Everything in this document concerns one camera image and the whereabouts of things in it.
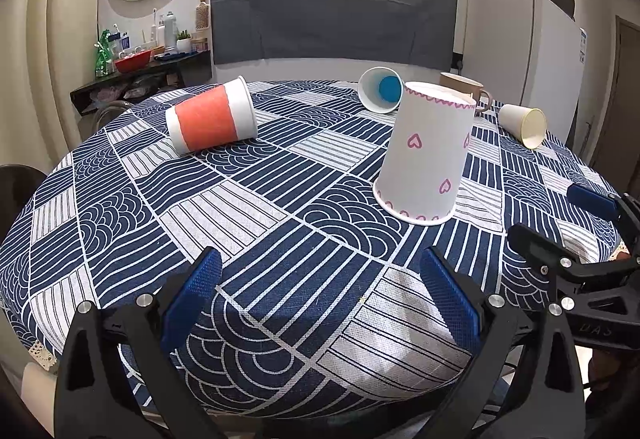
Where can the blue white patterned tablecloth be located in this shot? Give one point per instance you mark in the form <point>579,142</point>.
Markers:
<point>300,199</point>

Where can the metal chair back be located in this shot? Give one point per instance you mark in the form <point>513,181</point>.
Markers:
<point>107,111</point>

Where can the grey thermos bottle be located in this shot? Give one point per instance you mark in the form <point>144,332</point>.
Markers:
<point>170,31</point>

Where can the red bowl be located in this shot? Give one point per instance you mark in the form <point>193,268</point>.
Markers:
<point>132,62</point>

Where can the green bottle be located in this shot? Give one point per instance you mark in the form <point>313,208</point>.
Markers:
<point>103,56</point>

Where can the dark chair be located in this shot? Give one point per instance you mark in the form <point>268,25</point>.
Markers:
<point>20,199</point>

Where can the small potted plant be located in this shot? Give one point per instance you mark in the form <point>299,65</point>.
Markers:
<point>184,44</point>

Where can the white refrigerator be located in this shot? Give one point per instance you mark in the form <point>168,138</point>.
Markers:
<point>540,54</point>

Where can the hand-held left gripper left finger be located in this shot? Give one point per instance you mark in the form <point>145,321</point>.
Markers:
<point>196,291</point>

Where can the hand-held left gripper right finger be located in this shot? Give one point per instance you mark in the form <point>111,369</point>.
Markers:
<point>450,299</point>

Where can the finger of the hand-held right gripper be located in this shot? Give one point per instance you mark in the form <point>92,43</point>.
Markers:
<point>537,249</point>
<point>592,201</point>

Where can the white cup with pink hearts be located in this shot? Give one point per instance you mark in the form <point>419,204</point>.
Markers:
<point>425,154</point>

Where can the cream paper cup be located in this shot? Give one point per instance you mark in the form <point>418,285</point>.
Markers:
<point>512,116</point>

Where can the brown ceramic mug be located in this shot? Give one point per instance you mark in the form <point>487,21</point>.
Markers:
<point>457,81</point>

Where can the beige curtain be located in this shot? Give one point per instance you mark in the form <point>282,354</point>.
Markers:
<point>50,44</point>

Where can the orange and white paper cup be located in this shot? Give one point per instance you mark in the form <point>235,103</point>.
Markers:
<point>205,121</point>

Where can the black wall shelf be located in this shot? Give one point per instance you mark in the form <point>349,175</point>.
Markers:
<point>125,81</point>

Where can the white cup with blue inside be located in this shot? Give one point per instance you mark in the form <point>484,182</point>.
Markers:
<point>369,95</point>

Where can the wooden hair brush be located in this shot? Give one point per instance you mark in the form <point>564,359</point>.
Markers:
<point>202,16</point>

